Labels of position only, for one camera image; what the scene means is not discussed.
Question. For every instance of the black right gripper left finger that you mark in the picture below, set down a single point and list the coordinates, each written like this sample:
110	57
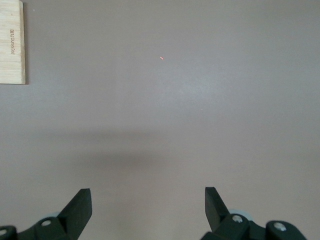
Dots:
72	220

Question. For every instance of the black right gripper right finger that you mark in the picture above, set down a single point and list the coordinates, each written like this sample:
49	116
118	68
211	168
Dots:
225	222

